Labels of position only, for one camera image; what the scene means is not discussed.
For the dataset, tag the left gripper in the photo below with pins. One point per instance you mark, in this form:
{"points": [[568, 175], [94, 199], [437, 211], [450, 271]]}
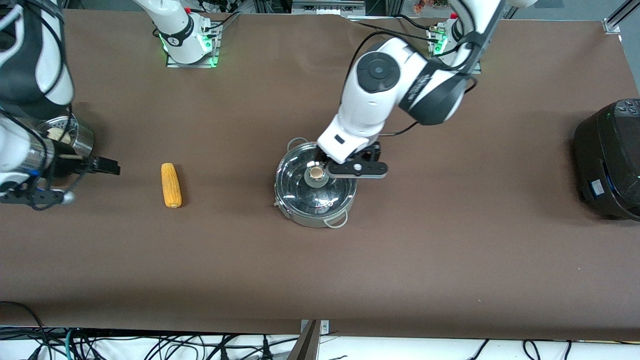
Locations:
{"points": [[320, 155]]}

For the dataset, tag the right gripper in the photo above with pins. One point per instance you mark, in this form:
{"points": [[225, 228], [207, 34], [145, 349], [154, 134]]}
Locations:
{"points": [[63, 165]]}

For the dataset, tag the glass pot lid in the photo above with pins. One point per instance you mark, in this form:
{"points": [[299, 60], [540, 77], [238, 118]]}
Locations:
{"points": [[295, 185]]}

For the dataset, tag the yellow corn cob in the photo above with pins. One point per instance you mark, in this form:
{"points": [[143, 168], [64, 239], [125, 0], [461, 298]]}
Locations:
{"points": [[171, 185]]}

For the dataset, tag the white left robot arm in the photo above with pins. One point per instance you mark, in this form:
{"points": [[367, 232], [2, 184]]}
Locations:
{"points": [[375, 75]]}

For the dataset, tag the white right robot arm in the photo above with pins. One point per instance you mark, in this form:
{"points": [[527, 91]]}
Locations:
{"points": [[30, 60]]}

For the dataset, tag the steel steamer pot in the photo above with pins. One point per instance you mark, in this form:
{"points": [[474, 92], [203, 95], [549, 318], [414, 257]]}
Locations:
{"points": [[82, 137]]}

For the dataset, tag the stainless steel cooking pot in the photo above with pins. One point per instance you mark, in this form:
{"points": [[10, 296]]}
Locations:
{"points": [[315, 217]]}

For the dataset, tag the white steamed bun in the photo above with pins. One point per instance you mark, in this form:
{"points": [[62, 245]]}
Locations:
{"points": [[57, 134]]}

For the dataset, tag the brown table cloth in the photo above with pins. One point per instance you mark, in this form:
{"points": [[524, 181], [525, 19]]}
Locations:
{"points": [[320, 275]]}

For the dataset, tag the grey background box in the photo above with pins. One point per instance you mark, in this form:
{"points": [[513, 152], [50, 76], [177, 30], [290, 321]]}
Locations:
{"points": [[327, 6]]}

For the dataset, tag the grey metal stand leg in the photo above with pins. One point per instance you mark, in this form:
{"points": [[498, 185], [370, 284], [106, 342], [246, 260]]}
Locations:
{"points": [[306, 345]]}

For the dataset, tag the black rice cooker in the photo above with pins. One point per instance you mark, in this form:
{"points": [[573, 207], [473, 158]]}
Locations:
{"points": [[605, 160]]}

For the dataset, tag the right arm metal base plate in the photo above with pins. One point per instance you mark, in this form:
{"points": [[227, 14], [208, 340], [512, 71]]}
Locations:
{"points": [[212, 50]]}

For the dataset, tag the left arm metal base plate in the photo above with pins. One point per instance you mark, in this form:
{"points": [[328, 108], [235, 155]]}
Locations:
{"points": [[436, 50]]}

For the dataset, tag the metal table edge bracket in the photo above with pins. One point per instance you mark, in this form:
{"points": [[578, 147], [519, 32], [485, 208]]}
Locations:
{"points": [[324, 327]]}

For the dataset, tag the aluminium frame profile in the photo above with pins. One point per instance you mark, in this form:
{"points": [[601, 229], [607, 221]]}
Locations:
{"points": [[617, 20]]}

